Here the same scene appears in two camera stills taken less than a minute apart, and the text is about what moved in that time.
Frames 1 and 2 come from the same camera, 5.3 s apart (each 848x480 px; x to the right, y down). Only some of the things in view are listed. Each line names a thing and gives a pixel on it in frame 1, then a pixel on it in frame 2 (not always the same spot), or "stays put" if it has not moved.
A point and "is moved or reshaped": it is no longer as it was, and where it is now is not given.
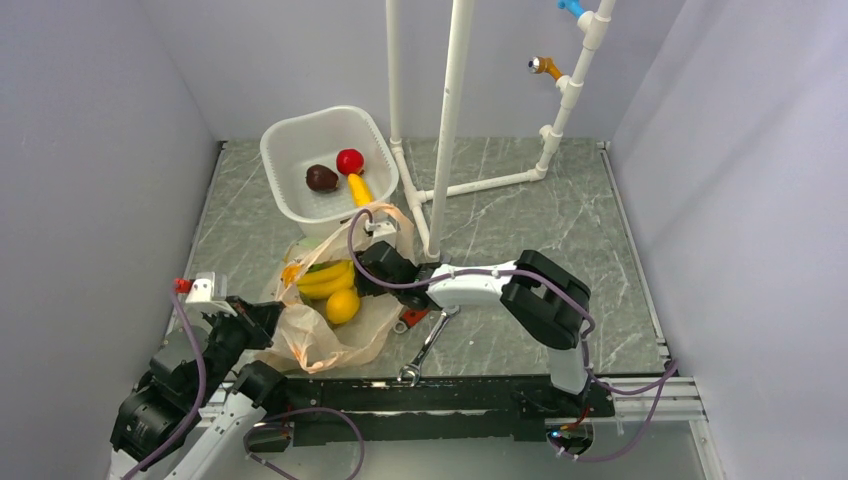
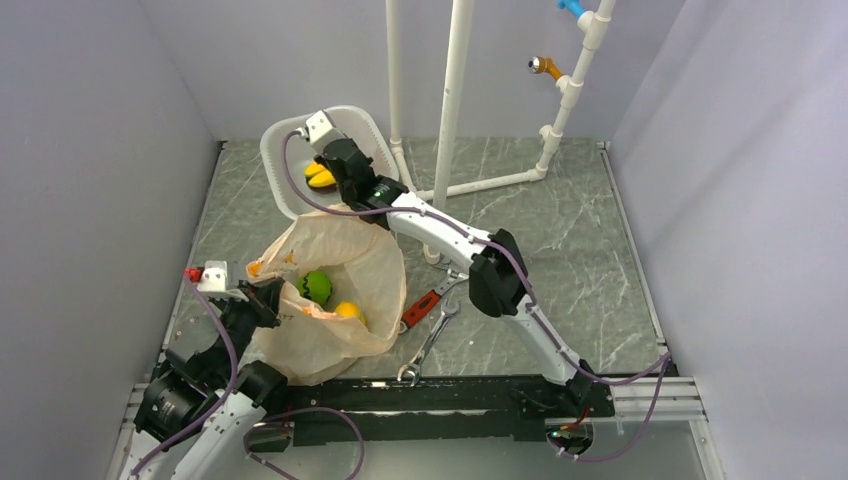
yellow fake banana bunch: [320, 282] -> [318, 177]
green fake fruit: [319, 266] -> [315, 286]
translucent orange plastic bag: [303, 331] is moved or reshaped
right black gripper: [363, 280] -> [321, 156]
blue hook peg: [571, 6] stays put
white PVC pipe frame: [433, 207] stays put
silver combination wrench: [415, 365] stays put
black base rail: [430, 409] stays put
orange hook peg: [544, 64] stays put
